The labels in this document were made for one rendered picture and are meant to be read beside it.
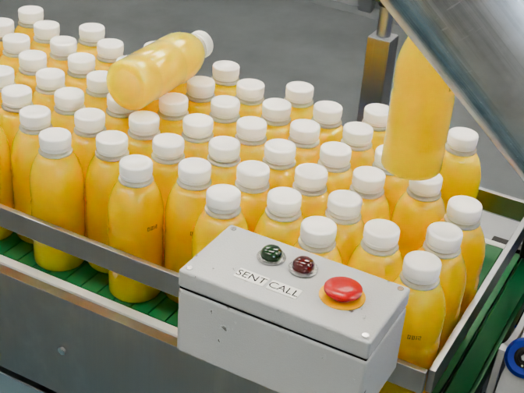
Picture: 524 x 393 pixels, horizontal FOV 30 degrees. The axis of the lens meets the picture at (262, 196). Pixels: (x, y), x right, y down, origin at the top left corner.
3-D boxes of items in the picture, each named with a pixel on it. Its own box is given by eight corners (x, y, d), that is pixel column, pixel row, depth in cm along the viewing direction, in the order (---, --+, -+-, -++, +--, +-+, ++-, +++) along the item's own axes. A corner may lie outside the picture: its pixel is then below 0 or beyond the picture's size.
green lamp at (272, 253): (275, 267, 95) (277, 256, 94) (256, 259, 96) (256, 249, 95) (286, 256, 97) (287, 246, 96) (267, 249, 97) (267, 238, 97)
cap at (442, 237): (445, 258, 104) (448, 244, 103) (417, 242, 107) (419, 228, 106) (467, 246, 107) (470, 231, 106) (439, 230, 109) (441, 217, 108)
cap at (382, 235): (395, 232, 108) (398, 218, 107) (400, 252, 105) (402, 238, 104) (360, 231, 108) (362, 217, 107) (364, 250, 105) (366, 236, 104)
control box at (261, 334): (356, 427, 91) (370, 341, 86) (175, 350, 98) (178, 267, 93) (396, 367, 99) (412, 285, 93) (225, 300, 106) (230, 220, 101)
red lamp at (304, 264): (308, 278, 93) (309, 268, 93) (288, 270, 94) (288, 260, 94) (318, 267, 95) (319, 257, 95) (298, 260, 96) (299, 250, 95)
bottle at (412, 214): (394, 320, 122) (415, 206, 113) (369, 290, 127) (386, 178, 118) (440, 310, 124) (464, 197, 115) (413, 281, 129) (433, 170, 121)
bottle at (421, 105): (368, 166, 108) (389, 22, 99) (402, 147, 113) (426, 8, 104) (419, 189, 104) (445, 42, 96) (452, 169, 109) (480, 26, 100)
